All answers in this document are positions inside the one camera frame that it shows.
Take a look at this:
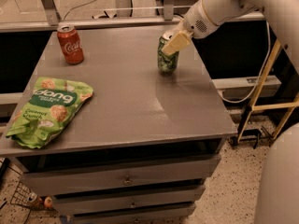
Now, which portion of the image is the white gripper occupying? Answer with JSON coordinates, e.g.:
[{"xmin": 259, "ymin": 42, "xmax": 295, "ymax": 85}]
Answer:
[{"xmin": 162, "ymin": 0, "xmax": 221, "ymax": 56}]

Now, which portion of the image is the green rice chip bag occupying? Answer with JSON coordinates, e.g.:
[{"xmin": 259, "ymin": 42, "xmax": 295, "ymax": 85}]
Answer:
[{"xmin": 6, "ymin": 77, "xmax": 93, "ymax": 148}]

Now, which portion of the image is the grey drawer cabinet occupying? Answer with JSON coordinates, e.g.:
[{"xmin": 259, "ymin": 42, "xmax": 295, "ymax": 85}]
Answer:
[{"xmin": 0, "ymin": 24, "xmax": 238, "ymax": 224}]

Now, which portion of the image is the wire basket on floor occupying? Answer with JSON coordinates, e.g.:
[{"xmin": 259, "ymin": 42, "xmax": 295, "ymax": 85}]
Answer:
[{"xmin": 10, "ymin": 182, "xmax": 34, "ymax": 208}]

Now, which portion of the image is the black cable on floor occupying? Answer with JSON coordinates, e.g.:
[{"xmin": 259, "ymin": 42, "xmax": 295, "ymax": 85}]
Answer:
[{"xmin": 63, "ymin": 0, "xmax": 116, "ymax": 21}]

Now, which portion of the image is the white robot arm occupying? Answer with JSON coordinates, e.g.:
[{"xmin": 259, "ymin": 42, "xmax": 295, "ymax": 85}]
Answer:
[{"xmin": 163, "ymin": 0, "xmax": 299, "ymax": 224}]

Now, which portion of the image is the grey drawer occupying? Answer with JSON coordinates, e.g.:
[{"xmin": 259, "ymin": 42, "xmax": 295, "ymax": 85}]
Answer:
[
  {"xmin": 53, "ymin": 185, "xmax": 206, "ymax": 215},
  {"xmin": 21, "ymin": 155, "xmax": 221, "ymax": 196},
  {"xmin": 72, "ymin": 203, "xmax": 195, "ymax": 224}
]

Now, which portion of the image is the red cola can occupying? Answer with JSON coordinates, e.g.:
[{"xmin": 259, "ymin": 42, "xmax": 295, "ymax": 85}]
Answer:
[{"xmin": 57, "ymin": 25, "xmax": 84, "ymax": 64}]

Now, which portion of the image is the middle grey drawer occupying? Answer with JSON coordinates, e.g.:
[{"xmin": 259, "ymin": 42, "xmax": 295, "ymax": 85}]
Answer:
[{"xmin": 53, "ymin": 185, "xmax": 206, "ymax": 215}]

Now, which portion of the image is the bottom grey drawer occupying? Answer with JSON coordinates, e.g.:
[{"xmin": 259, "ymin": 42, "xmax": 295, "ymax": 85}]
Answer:
[{"xmin": 72, "ymin": 203, "xmax": 195, "ymax": 224}]

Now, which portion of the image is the top grey drawer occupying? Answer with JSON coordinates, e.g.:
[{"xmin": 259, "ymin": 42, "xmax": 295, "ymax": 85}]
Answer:
[{"xmin": 21, "ymin": 155, "xmax": 221, "ymax": 196}]

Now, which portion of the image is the can in wire basket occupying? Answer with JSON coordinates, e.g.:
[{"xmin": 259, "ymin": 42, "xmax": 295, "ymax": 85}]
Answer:
[{"xmin": 27, "ymin": 192, "xmax": 43, "ymax": 208}]

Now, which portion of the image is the green soda can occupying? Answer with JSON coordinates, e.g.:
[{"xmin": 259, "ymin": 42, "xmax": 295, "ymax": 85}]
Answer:
[{"xmin": 157, "ymin": 31, "xmax": 179, "ymax": 73}]

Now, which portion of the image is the white cable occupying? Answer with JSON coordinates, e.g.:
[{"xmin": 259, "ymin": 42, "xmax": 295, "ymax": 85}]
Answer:
[{"xmin": 218, "ymin": 21, "xmax": 272, "ymax": 105}]

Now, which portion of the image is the orange fruit in basket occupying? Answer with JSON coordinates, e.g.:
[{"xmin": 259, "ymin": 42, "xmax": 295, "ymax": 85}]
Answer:
[{"xmin": 44, "ymin": 197, "xmax": 53, "ymax": 209}]

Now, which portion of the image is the yellow wooden stand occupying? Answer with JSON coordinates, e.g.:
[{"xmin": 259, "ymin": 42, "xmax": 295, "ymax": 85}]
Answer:
[{"xmin": 228, "ymin": 39, "xmax": 299, "ymax": 149}]

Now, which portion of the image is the grey metal railing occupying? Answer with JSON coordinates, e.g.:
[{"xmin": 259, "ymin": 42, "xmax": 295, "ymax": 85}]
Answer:
[{"xmin": 0, "ymin": 0, "xmax": 269, "ymax": 34}]

